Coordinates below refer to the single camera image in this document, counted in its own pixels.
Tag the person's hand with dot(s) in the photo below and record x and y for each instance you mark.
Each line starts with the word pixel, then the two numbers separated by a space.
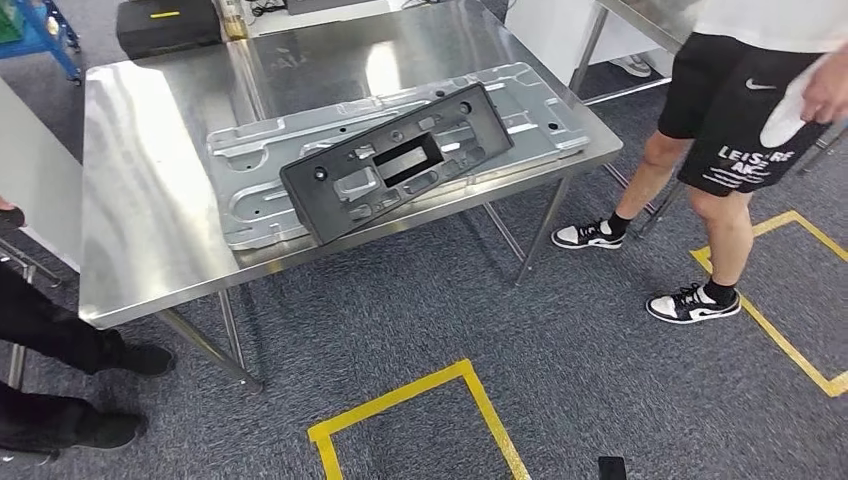
pixel 828 96
pixel 6 204

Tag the small black handheld device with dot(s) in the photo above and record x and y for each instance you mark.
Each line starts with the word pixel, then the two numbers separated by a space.
pixel 12 218

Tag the white object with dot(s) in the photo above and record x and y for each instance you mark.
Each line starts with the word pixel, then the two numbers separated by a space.
pixel 782 119

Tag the black plastic licence plate bracket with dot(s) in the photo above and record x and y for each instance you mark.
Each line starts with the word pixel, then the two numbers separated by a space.
pixel 305 199

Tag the white panel board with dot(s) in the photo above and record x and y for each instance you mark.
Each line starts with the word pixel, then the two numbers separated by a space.
pixel 33 166

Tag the person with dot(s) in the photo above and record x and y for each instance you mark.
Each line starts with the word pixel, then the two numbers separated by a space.
pixel 715 86
pixel 632 66
pixel 40 324

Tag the green plastic crate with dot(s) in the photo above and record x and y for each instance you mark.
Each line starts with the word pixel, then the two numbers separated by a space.
pixel 8 23

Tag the black hard case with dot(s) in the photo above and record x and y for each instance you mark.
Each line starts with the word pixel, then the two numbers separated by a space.
pixel 166 33

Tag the yellow floor tape rectangle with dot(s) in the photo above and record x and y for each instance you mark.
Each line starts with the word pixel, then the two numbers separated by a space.
pixel 775 334

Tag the stamped sheet metal panel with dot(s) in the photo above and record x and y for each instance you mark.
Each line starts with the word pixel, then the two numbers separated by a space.
pixel 265 142

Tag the white partition panel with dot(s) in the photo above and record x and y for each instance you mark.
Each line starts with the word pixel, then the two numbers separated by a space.
pixel 550 33

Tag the clear bottle black cap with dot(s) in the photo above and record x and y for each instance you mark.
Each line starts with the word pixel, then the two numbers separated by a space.
pixel 235 26

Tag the white table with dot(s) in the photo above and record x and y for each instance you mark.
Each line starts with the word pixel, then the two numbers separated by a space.
pixel 278 26

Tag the grey laptop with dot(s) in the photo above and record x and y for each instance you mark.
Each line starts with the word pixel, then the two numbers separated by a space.
pixel 324 5

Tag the black robot right foot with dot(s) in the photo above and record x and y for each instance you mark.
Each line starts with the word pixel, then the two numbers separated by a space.
pixel 612 469

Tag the metal stool frame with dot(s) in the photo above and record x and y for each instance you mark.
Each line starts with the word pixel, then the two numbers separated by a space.
pixel 16 364

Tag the blue metal frame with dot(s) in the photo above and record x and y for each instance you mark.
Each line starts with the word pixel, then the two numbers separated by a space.
pixel 40 43

